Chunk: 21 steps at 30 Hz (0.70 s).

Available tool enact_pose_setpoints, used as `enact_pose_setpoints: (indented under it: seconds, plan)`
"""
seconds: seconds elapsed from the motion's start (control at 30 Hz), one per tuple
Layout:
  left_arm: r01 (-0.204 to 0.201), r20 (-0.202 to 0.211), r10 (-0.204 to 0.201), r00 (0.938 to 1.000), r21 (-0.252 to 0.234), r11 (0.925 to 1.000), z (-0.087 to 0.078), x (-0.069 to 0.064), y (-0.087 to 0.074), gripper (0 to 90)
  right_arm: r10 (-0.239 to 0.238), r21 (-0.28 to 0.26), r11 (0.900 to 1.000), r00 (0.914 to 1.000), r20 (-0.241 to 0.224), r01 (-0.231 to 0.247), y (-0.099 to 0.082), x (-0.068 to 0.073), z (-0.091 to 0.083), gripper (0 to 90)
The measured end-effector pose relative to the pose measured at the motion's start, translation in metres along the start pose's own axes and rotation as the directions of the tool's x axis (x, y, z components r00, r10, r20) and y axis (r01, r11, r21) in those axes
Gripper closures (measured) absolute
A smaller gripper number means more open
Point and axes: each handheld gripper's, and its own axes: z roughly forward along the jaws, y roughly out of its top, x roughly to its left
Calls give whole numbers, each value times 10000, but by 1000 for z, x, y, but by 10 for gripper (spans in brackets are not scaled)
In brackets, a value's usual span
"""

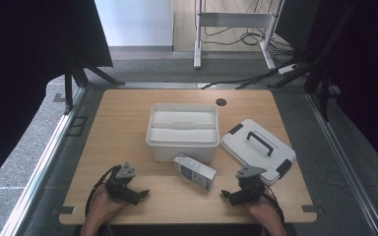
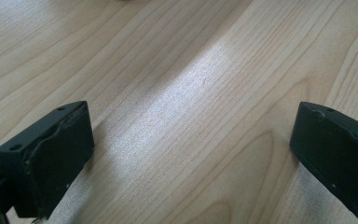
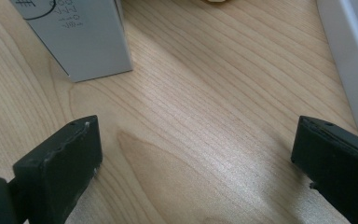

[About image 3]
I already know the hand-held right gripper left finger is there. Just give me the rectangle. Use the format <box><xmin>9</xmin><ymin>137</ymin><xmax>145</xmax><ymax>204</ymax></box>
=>
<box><xmin>12</xmin><ymin>115</ymin><xmax>103</xmax><ymax>224</ymax></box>

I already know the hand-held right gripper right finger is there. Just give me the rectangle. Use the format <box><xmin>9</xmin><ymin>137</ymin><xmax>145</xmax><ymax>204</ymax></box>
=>
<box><xmin>291</xmin><ymin>115</ymin><xmax>358</xmax><ymax>224</ymax></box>

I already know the grey printed cardboard box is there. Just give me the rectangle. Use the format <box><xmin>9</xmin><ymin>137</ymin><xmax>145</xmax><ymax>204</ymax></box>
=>
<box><xmin>9</xmin><ymin>0</ymin><xmax>134</xmax><ymax>83</ymax></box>

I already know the white plastic tray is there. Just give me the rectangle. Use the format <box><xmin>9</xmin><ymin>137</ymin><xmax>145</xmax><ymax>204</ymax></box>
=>
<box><xmin>315</xmin><ymin>0</ymin><xmax>358</xmax><ymax>146</ymax></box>

